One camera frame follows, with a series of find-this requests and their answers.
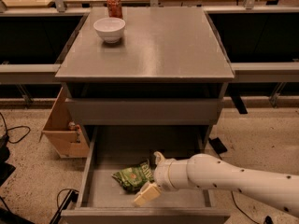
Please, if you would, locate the open grey middle drawer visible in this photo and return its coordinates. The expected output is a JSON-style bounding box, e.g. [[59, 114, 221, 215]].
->
[[63, 126, 230, 224]]

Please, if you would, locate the black floor cable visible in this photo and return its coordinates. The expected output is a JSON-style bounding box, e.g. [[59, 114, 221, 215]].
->
[[0, 111, 32, 145], [230, 191, 275, 224]]

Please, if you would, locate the red soda can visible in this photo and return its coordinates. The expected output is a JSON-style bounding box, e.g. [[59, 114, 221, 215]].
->
[[107, 0, 122, 19]]

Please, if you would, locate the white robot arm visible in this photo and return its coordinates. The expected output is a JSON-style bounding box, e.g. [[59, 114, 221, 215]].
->
[[134, 151, 299, 217]]

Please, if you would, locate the black power adapter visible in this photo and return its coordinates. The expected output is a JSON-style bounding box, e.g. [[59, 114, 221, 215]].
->
[[208, 138, 227, 154]]

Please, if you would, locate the grey metal rail left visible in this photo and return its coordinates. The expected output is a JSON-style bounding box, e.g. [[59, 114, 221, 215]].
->
[[0, 64, 60, 85]]

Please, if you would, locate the green jalapeno chip bag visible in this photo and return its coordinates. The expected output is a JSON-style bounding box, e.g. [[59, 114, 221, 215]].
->
[[112, 160, 154, 193]]

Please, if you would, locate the grey metal rail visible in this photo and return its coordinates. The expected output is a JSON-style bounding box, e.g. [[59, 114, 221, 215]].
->
[[231, 63, 299, 83], [0, 64, 60, 85]]

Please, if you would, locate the brown cardboard box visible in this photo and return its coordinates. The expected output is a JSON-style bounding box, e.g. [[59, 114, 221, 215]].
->
[[42, 89, 89, 158]]

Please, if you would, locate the black floor cable right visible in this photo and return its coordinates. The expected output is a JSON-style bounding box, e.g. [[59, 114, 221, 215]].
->
[[230, 191, 275, 224]]

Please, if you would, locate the grey metal rail right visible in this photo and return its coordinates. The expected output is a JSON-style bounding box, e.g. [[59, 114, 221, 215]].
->
[[231, 63, 299, 83]]

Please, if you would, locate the closed grey top drawer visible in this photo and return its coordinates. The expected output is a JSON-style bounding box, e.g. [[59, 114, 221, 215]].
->
[[65, 98, 223, 125]]

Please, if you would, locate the grey drawer cabinet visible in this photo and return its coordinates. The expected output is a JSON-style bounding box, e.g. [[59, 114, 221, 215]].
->
[[55, 6, 235, 224]]

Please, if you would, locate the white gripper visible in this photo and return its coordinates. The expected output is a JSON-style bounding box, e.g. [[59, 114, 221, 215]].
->
[[133, 151, 189, 207]]

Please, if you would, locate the black cable bottom left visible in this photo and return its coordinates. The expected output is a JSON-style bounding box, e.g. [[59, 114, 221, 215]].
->
[[50, 188, 80, 224]]

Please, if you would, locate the black floor cable left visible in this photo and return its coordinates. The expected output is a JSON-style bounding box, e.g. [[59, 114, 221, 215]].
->
[[0, 111, 32, 145]]

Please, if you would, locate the white ceramic bowl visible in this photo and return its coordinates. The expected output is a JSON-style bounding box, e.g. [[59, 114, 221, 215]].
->
[[93, 17, 126, 43]]

